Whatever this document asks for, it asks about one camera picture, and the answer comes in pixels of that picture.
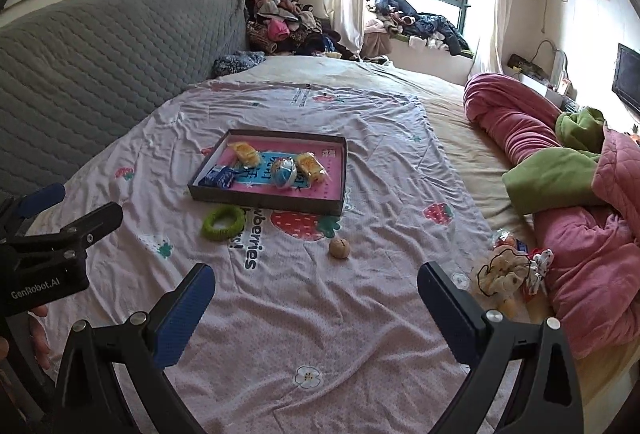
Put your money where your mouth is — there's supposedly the grey quilted headboard cover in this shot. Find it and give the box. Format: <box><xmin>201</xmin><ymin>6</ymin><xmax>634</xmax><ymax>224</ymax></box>
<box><xmin>0</xmin><ymin>0</ymin><xmax>251</xmax><ymax>200</ymax></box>

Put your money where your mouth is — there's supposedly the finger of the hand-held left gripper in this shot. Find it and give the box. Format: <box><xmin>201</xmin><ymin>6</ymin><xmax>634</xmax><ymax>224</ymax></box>
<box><xmin>0</xmin><ymin>183</ymin><xmax>67</xmax><ymax>240</ymax></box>
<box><xmin>10</xmin><ymin>201</ymin><xmax>124</xmax><ymax>260</ymax></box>

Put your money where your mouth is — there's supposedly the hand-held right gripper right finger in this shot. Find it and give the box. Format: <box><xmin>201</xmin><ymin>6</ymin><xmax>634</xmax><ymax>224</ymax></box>
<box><xmin>416</xmin><ymin>261</ymin><xmax>586</xmax><ymax>434</ymax></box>

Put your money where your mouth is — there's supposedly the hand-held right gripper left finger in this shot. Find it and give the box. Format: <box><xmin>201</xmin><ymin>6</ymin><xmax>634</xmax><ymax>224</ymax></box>
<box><xmin>50</xmin><ymin>262</ymin><xmax>217</xmax><ymax>434</ymax></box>

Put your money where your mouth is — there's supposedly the strawberry printed bed sheet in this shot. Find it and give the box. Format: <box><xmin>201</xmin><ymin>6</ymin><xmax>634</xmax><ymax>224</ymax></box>
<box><xmin>25</xmin><ymin>81</ymin><xmax>516</xmax><ymax>434</ymax></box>

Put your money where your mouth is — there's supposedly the yellow rice cracker packet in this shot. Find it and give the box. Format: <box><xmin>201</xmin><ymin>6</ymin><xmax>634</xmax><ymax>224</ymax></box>
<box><xmin>295</xmin><ymin>153</ymin><xmax>328</xmax><ymax>185</ymax></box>
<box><xmin>227</xmin><ymin>141</ymin><xmax>258</xmax><ymax>168</ymax></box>

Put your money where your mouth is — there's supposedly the person's left hand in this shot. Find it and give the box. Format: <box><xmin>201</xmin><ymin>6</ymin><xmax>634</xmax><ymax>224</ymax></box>
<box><xmin>0</xmin><ymin>305</ymin><xmax>52</xmax><ymax>371</ymax></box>

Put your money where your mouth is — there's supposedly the pile of mixed clothes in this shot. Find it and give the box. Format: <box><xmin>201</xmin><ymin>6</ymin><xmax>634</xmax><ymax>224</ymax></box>
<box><xmin>244</xmin><ymin>0</ymin><xmax>361</xmax><ymax>61</ymax></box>

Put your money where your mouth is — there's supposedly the red white patterned toy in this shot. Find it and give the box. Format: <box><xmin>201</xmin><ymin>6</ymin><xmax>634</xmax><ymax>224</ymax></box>
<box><xmin>522</xmin><ymin>248</ymin><xmax>555</xmax><ymax>302</ymax></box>

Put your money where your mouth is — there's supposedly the dark blue knit cloth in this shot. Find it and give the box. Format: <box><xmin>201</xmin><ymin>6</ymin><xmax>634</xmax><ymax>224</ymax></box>
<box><xmin>214</xmin><ymin>50</ymin><xmax>266</xmax><ymax>77</ymax></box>

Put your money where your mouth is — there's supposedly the pile of dark jackets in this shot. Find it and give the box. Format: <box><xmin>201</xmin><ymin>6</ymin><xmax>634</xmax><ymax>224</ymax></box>
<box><xmin>365</xmin><ymin>0</ymin><xmax>473</xmax><ymax>57</ymax></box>

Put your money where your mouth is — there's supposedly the pink quilt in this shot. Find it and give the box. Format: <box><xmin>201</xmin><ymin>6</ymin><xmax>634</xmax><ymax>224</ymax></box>
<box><xmin>462</xmin><ymin>73</ymin><xmax>640</xmax><ymax>360</ymax></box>

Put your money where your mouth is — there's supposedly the blue snack packet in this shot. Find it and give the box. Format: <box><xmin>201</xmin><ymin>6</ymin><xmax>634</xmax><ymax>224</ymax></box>
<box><xmin>198</xmin><ymin>165</ymin><xmax>236</xmax><ymax>189</ymax></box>

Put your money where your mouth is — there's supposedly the dark tray with pink liner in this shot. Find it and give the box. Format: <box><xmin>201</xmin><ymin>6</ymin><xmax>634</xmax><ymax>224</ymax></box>
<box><xmin>187</xmin><ymin>129</ymin><xmax>348</xmax><ymax>217</ymax></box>

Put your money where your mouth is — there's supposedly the beige bed sheet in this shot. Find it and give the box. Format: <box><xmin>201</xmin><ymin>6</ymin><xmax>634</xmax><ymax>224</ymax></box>
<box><xmin>215</xmin><ymin>55</ymin><xmax>640</xmax><ymax>434</ymax></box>

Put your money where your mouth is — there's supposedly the black television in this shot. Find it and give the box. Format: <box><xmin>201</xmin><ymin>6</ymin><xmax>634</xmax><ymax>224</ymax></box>
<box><xmin>612</xmin><ymin>43</ymin><xmax>640</xmax><ymax>120</ymax></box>

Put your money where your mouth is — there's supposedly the beige plush toy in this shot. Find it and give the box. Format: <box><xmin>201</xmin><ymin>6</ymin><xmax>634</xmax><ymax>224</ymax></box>
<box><xmin>475</xmin><ymin>244</ymin><xmax>533</xmax><ymax>310</ymax></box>

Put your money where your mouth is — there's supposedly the white side table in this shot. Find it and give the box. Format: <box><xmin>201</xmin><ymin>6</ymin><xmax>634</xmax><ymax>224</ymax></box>
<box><xmin>517</xmin><ymin>71</ymin><xmax>581</xmax><ymax>110</ymax></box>

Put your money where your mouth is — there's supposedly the green ring toy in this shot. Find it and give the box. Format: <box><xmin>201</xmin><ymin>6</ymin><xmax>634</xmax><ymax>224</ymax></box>
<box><xmin>201</xmin><ymin>205</ymin><xmax>247</xmax><ymax>242</ymax></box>

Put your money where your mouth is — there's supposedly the brown cloth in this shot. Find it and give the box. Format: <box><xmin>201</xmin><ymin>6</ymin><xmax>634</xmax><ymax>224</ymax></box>
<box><xmin>360</xmin><ymin>31</ymin><xmax>396</xmax><ymax>61</ymax></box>

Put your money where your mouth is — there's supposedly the green blanket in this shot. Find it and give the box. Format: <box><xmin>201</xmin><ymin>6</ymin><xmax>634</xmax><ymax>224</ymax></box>
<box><xmin>502</xmin><ymin>106</ymin><xmax>608</xmax><ymax>215</ymax></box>

